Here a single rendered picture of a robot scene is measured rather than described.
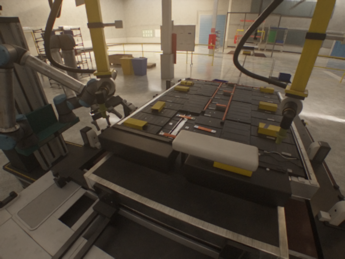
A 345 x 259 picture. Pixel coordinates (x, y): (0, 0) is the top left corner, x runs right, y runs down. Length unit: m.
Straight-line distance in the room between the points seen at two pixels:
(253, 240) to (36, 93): 2.02
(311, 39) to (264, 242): 0.70
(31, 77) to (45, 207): 1.27
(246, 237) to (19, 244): 0.95
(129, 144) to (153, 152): 0.14
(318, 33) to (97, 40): 0.81
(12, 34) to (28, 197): 1.37
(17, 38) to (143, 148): 1.53
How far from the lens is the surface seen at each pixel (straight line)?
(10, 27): 1.97
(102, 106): 0.70
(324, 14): 0.73
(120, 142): 0.86
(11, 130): 1.56
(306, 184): 0.99
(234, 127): 1.18
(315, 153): 1.36
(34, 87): 1.98
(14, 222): 1.13
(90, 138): 1.22
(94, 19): 0.80
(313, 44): 0.73
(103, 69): 0.81
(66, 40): 1.79
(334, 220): 1.03
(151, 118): 1.25
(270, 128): 1.21
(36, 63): 1.45
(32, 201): 1.16
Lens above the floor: 1.58
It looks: 32 degrees down
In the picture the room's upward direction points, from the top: straight up
